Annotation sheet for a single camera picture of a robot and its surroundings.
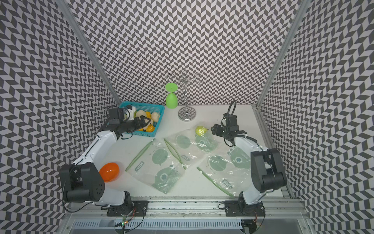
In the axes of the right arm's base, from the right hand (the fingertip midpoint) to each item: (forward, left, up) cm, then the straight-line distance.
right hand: (215, 131), depth 93 cm
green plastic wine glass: (+14, +27, +15) cm, 34 cm away
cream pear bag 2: (+16, +42, -3) cm, 45 cm away
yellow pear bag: (+18, +48, -4) cm, 51 cm away
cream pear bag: (+16, +52, +1) cm, 54 cm away
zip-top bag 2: (-21, -8, -10) cm, 24 cm away
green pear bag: (+2, +9, -2) cm, 10 cm away
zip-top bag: (-19, +36, -9) cm, 42 cm away
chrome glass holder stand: (+21, +20, -7) cm, 30 cm away
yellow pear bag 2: (+3, +43, -1) cm, 43 cm away
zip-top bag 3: (-5, +16, -8) cm, 19 cm away
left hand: (0, +42, +10) cm, 44 cm away
